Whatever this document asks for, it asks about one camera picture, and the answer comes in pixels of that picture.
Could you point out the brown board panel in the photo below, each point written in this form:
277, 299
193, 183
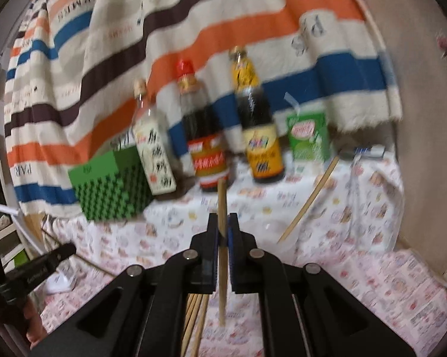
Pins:
410, 29

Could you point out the striped cloth backdrop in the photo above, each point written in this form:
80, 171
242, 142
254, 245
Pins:
69, 84

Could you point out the white paper item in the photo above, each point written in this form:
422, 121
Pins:
63, 280

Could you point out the printed tablecloth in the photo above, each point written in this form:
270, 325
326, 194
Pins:
350, 231

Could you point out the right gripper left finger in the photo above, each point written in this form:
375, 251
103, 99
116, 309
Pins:
194, 270

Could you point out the green drink carton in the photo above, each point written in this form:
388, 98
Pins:
307, 133

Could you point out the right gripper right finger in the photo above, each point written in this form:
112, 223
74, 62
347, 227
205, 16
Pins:
252, 269

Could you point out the red cap vinegar bottle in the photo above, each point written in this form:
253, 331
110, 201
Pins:
203, 131

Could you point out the cooking wine bottle white label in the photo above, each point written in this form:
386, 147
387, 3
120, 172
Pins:
151, 141

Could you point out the clear plastic cup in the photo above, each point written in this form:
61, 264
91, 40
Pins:
267, 233

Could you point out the yellow label soy sauce bottle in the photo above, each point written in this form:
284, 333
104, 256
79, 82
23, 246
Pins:
260, 135

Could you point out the left hand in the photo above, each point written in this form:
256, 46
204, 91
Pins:
36, 331

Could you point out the small white blue box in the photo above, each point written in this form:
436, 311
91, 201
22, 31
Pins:
372, 152

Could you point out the green checkered box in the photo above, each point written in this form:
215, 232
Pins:
112, 186

